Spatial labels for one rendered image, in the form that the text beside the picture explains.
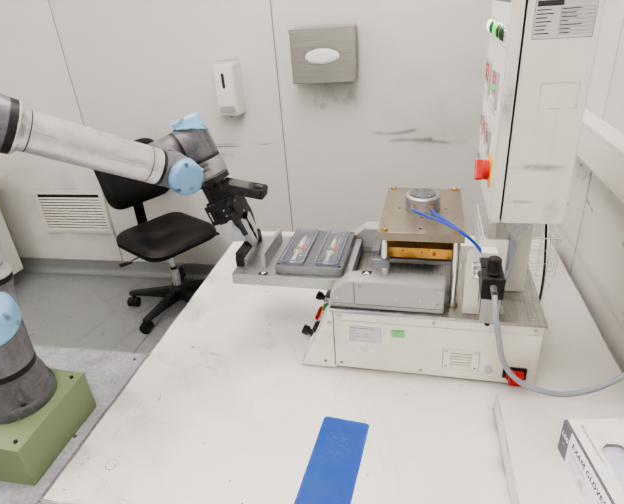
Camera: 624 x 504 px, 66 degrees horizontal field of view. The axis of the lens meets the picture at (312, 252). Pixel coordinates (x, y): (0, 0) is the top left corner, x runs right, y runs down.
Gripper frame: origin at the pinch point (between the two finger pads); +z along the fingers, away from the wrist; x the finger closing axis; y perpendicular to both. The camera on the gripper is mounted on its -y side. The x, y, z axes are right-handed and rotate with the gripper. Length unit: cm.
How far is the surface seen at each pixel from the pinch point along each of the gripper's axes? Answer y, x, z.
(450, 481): -38, 44, 41
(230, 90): 48, -132, -36
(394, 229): -38.0, 12.0, 2.7
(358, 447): -21, 39, 35
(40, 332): 192, -71, 37
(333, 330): -16.8, 16.8, 21.0
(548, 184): -68, 16, 1
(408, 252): -38.6, 10.3, 9.7
